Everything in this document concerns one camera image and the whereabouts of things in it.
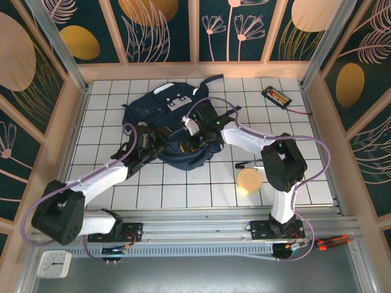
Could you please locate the aluminium frame post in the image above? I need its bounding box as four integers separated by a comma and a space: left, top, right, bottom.
299, 0, 357, 89
24, 0, 91, 94

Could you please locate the round beige disc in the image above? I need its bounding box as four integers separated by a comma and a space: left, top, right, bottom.
236, 168, 263, 194

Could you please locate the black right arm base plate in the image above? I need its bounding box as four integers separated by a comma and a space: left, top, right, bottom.
250, 219, 305, 241

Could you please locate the orange black hand tool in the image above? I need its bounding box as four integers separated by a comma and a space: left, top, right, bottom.
315, 234, 351, 251

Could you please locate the red wire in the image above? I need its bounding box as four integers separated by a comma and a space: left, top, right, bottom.
287, 106, 314, 116

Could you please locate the black charger board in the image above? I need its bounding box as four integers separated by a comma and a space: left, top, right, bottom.
261, 85, 293, 109

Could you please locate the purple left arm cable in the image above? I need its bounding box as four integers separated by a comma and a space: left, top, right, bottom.
21, 123, 138, 264

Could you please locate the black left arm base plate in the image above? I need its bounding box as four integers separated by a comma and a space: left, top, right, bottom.
87, 222, 144, 244

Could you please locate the aluminium mounting rail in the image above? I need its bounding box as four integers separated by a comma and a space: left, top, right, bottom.
30, 209, 360, 245

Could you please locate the navy blue backpack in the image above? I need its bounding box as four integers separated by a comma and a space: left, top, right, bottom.
122, 74, 242, 172

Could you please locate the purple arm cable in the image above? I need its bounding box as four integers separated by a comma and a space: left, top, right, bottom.
185, 96, 332, 263
21, 123, 138, 264

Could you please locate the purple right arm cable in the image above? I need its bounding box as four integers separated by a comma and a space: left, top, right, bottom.
185, 96, 332, 263

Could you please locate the grey slotted cable duct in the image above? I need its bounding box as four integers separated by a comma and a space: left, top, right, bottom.
71, 244, 276, 259

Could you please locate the white square clock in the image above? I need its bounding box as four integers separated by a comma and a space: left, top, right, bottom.
36, 250, 73, 279

